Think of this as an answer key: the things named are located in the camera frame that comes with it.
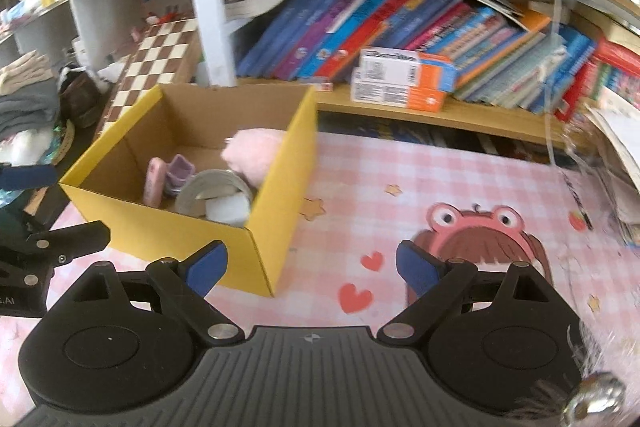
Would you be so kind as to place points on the checkered game board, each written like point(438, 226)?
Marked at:
point(168, 53)

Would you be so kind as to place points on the orange white box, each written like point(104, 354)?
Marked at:
point(410, 69)
point(376, 92)

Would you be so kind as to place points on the stack of papers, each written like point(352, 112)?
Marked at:
point(615, 123)

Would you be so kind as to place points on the wooden bookshelf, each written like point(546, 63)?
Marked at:
point(225, 39)

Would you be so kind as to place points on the row of books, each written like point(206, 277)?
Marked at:
point(505, 57)

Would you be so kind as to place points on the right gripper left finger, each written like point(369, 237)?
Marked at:
point(183, 286)

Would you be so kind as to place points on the yellow cardboard box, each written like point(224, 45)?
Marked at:
point(107, 182)

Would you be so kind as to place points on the upper orange white box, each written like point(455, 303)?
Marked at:
point(410, 69)

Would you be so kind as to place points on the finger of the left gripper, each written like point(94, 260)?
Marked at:
point(21, 178)
point(55, 247)

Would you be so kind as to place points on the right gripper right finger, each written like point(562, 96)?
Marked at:
point(441, 288)

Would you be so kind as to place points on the clear tape roll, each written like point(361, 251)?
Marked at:
point(209, 184)

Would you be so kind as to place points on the lower orange white box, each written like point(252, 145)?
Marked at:
point(376, 92)

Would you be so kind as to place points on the black pencil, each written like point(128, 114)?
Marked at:
point(579, 217)

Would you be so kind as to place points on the pink plush toy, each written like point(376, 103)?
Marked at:
point(250, 153)

